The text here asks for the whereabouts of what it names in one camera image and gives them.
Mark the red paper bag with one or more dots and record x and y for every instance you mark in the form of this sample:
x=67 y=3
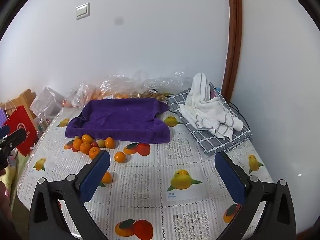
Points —
x=22 y=125

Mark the white plastic bag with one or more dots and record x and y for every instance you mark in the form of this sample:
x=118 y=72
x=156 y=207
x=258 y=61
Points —
x=47 y=100

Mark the clear plastic bag with oranges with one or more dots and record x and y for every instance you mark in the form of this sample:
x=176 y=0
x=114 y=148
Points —
x=112 y=87

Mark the grey checked cloth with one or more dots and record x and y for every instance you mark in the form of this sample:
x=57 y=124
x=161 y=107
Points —
x=225 y=142

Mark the yellow cloth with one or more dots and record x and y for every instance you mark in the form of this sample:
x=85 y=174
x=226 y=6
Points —
x=12 y=177

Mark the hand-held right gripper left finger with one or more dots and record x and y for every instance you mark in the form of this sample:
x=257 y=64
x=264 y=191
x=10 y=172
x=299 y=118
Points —
x=96 y=172

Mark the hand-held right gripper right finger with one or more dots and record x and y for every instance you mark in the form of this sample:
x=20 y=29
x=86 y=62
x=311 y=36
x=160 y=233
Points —
x=228 y=177

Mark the crumpled clear plastic bag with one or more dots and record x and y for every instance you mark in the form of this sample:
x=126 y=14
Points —
x=82 y=92

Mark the yellow-green round fruit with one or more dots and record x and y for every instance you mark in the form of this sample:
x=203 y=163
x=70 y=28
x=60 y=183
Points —
x=101 y=143

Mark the purple bag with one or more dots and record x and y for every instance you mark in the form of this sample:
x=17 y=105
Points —
x=3 y=118

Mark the white light switch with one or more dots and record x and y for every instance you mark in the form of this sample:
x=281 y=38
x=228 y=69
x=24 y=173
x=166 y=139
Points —
x=82 y=11

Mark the brown wooden door frame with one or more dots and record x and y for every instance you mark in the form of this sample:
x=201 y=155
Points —
x=235 y=30

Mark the clear plastic bag with longans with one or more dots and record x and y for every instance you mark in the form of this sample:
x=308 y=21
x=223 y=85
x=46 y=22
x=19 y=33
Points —
x=162 y=82

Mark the small blue object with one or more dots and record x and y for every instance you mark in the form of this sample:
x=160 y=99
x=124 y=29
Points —
x=218 y=89

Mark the white striped towel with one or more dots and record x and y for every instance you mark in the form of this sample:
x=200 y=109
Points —
x=200 y=97

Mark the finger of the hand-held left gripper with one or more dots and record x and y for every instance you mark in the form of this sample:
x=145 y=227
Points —
x=3 y=130
x=16 y=136

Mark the person's left forearm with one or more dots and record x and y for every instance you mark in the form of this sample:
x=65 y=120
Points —
x=3 y=200

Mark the pile of brown longans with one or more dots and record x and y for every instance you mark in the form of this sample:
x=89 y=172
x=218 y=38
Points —
x=155 y=96

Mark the purple towel covered tray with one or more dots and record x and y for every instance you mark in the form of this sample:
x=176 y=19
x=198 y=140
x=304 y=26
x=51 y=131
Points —
x=120 y=120

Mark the pale orange round fruit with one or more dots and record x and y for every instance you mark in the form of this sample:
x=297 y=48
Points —
x=66 y=103

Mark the small red fruit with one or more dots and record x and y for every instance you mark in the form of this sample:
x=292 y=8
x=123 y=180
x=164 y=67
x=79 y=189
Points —
x=94 y=144

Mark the wooden chair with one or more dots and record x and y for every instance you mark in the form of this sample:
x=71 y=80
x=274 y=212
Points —
x=26 y=96

